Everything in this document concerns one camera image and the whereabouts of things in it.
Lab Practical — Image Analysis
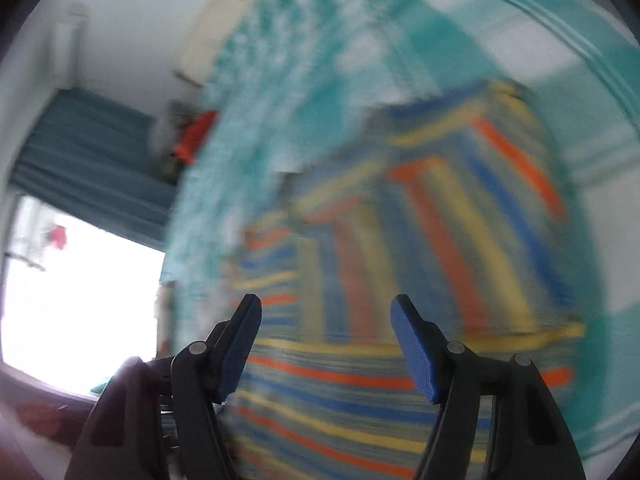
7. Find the cream padded headboard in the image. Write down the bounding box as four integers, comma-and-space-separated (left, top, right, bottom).
181, 0, 303, 83

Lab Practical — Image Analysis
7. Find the pile of grey checked clothes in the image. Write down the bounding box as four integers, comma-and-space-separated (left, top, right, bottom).
149, 100, 197, 187

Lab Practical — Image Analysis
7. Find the teal curtain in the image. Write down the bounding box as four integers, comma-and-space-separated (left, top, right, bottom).
9, 87, 177, 252

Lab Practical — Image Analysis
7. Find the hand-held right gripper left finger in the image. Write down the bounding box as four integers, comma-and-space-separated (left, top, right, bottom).
65, 292, 263, 480

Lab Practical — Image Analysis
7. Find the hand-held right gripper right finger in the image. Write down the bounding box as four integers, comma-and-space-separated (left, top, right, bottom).
390, 294, 587, 480

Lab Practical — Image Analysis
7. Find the red cloth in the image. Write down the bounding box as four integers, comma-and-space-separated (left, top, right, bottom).
172, 109, 221, 167

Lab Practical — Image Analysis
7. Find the bright window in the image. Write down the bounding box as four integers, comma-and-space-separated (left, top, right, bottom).
0, 194, 167, 397

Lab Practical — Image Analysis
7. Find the striped knit sweater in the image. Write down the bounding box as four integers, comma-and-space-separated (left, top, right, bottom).
220, 79, 590, 480

